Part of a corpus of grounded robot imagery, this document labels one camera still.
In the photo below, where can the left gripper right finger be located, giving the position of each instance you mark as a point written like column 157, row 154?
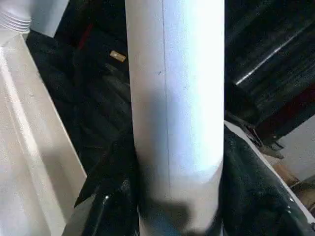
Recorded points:
column 261, row 196

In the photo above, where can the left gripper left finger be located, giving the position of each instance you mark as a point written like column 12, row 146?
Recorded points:
column 106, row 201

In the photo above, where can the white plastic table top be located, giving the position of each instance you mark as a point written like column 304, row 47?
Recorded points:
column 29, row 147

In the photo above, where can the white plastic table leg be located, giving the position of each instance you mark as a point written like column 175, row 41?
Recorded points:
column 177, row 98
column 15, row 14

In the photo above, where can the black plastic mat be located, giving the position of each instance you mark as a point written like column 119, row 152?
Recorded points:
column 98, row 98

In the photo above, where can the small beige label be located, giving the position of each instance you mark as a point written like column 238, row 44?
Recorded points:
column 118, row 56

